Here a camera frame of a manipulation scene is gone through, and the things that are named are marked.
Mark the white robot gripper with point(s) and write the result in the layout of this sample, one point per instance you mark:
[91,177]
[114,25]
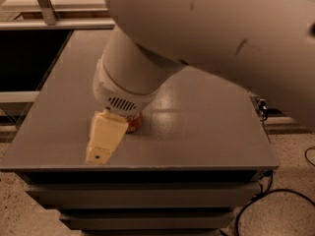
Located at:
[113,97]

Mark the red Coca-Cola can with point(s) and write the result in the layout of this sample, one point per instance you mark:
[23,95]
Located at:
[135,122]

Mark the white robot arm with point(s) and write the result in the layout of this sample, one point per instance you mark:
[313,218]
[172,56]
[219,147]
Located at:
[265,46]

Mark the grey drawer cabinet table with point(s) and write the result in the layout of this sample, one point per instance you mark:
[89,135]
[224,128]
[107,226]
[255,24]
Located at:
[197,157]

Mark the black power plug socket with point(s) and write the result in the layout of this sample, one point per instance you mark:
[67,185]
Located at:
[263,108]

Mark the metal railing frame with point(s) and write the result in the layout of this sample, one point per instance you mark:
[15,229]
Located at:
[54,15]

